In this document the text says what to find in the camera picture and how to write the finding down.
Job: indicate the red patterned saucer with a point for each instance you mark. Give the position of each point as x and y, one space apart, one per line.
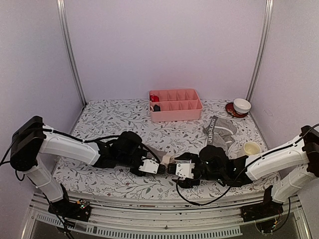
230 110

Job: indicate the grey underwear cream waistband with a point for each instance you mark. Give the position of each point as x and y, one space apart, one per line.
164 157

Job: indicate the aluminium frame post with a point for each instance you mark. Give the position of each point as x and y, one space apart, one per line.
261 49
69 49

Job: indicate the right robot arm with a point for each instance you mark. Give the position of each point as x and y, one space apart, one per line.
212 164

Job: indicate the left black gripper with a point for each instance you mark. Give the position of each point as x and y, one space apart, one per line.
141 151

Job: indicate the right aluminium frame post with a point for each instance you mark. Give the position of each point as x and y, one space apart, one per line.
261 49

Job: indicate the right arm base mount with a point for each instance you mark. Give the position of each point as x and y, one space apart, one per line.
267 208

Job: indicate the grey boxer briefs lettered band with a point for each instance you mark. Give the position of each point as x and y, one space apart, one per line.
219 133

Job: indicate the pink divided organizer box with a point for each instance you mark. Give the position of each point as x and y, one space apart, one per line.
175 105

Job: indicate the left aluminium frame post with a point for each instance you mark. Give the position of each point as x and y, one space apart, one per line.
69 49

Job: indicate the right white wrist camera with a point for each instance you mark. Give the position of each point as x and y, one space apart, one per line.
183 170

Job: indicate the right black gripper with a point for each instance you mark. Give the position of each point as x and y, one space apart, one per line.
187 183

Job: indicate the white small bowl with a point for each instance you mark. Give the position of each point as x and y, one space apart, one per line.
241 106

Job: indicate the red rolled cloth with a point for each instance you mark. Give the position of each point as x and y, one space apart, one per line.
154 98

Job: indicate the dark rolled cloth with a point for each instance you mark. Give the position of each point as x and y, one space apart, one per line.
156 108

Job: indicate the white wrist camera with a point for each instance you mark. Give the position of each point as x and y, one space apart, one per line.
183 170
150 166

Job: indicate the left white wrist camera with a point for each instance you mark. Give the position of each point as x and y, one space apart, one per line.
150 166

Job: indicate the floral table cloth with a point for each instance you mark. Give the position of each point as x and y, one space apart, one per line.
112 117

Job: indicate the cream ceramic mug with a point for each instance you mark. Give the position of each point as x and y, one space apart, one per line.
251 148

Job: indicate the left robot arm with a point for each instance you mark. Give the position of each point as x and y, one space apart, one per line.
35 138

